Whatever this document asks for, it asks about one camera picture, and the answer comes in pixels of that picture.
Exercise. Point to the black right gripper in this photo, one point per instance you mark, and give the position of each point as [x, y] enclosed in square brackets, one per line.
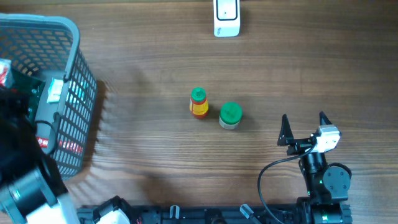
[286, 138]

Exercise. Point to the clear jar green lid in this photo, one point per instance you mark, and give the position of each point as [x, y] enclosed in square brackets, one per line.
[231, 114]

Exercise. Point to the yellow bottle green cap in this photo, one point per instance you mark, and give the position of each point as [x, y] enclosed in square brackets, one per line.
[199, 106]

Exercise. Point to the green glove package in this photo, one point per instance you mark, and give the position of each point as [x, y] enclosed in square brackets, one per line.
[25, 93]

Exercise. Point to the red small packet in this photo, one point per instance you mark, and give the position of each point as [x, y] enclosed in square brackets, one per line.
[6, 73]

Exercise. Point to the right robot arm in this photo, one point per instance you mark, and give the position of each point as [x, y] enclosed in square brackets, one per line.
[327, 184]

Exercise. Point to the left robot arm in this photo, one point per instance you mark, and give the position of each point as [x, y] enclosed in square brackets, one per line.
[32, 190]

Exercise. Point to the white barcode scanner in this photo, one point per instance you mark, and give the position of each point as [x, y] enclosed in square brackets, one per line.
[227, 19]

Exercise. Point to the grey plastic shopping basket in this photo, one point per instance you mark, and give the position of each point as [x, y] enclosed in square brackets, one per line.
[46, 50]

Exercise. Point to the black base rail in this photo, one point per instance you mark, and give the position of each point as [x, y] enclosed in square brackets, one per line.
[118, 210]

